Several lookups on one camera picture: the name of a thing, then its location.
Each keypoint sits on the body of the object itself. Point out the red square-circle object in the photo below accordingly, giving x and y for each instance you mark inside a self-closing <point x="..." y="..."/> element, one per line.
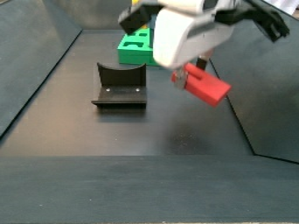
<point x="204" y="85"/>

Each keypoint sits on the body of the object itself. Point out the green shape sorter base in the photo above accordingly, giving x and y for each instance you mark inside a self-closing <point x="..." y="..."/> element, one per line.
<point x="133" y="50"/>

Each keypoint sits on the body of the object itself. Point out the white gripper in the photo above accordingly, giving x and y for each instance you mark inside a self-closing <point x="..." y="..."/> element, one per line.
<point x="185" y="33"/>

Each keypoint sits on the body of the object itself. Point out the black curved fixture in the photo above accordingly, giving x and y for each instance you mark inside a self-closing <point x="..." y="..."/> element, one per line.
<point x="121" y="86"/>

